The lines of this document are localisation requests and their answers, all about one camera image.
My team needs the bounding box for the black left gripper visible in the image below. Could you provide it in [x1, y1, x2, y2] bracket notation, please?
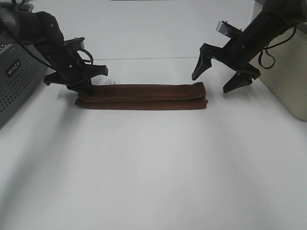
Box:
[44, 46, 107, 95]

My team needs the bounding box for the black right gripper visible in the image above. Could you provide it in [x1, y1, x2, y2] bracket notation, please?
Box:
[191, 28, 261, 94]

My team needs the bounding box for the brown towel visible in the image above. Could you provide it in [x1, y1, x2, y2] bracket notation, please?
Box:
[75, 82, 208, 110]

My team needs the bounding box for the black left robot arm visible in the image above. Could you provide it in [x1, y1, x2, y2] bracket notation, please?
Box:
[0, 0, 108, 95]

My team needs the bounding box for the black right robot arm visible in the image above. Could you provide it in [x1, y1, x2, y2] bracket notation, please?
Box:
[191, 0, 307, 93]

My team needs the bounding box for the white towel label tag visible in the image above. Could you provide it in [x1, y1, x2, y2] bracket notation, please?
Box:
[104, 79, 117, 85]

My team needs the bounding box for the beige plastic bin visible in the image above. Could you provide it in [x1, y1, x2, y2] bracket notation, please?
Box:
[251, 23, 307, 121]

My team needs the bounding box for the grey perforated plastic basket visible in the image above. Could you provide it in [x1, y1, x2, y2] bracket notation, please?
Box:
[0, 44, 47, 127]

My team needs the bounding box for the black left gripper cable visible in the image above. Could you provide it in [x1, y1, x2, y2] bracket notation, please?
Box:
[14, 40, 94, 87]

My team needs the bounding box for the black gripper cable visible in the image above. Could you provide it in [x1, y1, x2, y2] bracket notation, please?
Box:
[14, 40, 94, 87]
[258, 23, 297, 70]

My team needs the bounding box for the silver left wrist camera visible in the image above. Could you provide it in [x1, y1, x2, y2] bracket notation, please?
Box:
[63, 37, 85, 52]

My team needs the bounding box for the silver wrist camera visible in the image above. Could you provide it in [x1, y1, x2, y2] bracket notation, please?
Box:
[63, 37, 85, 52]
[216, 21, 242, 38]

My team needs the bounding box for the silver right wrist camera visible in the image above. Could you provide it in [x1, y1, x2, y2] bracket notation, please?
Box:
[216, 21, 242, 38]

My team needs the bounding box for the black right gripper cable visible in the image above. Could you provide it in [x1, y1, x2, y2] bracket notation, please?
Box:
[258, 23, 297, 70]

